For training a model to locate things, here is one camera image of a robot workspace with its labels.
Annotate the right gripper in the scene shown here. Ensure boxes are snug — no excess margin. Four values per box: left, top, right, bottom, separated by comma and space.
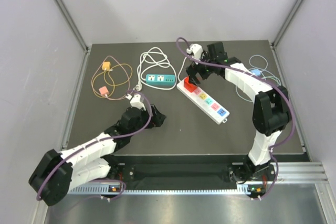
186, 50, 216, 87

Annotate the red cube plug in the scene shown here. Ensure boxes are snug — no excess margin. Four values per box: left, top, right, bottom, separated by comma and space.
183, 77, 197, 93

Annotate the white power strip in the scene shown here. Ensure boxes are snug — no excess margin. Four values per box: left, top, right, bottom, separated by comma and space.
176, 80, 230, 125

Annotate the teal power strip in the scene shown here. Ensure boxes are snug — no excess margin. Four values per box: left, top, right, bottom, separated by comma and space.
145, 74, 176, 90

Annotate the light blue charger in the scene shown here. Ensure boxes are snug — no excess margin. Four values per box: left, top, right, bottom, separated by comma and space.
250, 69, 261, 77

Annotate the salmon pink charger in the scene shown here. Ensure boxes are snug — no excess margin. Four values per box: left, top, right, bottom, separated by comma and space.
99, 86, 110, 97

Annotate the yellow charging cable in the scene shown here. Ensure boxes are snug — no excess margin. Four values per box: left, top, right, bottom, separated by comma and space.
93, 63, 133, 97

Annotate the yellow charger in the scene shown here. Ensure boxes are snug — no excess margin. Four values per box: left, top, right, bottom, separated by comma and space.
101, 61, 111, 71

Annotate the pink charging cable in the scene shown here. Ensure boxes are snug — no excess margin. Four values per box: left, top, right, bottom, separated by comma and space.
91, 55, 139, 101

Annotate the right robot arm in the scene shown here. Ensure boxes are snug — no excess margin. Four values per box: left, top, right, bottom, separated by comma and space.
184, 42, 295, 180

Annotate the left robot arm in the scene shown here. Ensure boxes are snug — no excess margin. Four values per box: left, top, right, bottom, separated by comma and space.
28, 105, 166, 206

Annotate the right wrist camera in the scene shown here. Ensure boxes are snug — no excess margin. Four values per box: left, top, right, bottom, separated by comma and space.
186, 44, 203, 60

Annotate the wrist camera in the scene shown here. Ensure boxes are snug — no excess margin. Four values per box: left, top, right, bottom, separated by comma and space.
186, 44, 203, 60
125, 94, 146, 110

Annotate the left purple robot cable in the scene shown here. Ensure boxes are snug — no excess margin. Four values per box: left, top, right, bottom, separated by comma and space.
35, 89, 153, 201

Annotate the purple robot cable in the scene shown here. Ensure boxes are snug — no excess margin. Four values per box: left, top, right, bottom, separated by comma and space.
175, 37, 297, 201
35, 89, 153, 201

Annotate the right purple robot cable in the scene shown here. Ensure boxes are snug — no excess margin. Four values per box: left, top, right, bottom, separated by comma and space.
175, 37, 297, 201

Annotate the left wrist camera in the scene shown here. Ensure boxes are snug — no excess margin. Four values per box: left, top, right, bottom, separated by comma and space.
125, 94, 146, 110

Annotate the white cord of teal strip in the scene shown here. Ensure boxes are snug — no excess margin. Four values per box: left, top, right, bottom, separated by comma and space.
132, 47, 178, 93

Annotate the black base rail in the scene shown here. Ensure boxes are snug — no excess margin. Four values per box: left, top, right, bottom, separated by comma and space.
107, 154, 275, 190

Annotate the white slotted cable duct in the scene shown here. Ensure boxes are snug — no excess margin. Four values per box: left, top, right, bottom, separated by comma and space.
68, 183, 265, 196

